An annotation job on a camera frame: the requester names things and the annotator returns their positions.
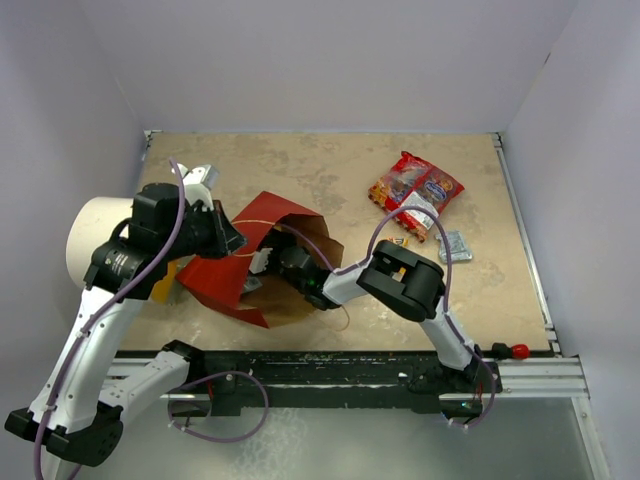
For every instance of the small orange snack packet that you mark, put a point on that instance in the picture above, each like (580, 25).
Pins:
(399, 241)

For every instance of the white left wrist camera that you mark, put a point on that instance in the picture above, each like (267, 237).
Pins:
(198, 182)

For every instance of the white paper roll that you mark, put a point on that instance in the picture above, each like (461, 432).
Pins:
(91, 228)

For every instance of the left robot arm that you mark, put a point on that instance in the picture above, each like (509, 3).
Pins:
(75, 417)

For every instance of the red snack packet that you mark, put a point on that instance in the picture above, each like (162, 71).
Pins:
(413, 181)

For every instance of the red emergency stop button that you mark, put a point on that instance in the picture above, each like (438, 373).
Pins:
(502, 351)

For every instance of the yellow roll holder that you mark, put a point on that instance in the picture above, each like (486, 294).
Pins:
(166, 290)

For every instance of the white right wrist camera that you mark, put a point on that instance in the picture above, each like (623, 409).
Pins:
(260, 261)

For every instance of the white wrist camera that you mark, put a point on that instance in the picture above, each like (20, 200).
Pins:
(260, 261)
(198, 182)

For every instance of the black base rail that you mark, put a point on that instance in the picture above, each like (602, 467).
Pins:
(408, 380)

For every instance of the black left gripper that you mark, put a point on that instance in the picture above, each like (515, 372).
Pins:
(218, 248)

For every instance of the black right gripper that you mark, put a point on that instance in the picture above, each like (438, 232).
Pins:
(278, 237)

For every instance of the aluminium table frame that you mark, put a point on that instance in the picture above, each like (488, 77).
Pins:
(554, 376)

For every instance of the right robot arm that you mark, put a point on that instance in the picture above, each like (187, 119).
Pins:
(410, 285)

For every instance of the silver foil snack packet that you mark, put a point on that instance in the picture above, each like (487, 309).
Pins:
(459, 249)

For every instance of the red paper bag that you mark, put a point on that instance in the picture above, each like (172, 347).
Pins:
(248, 285)

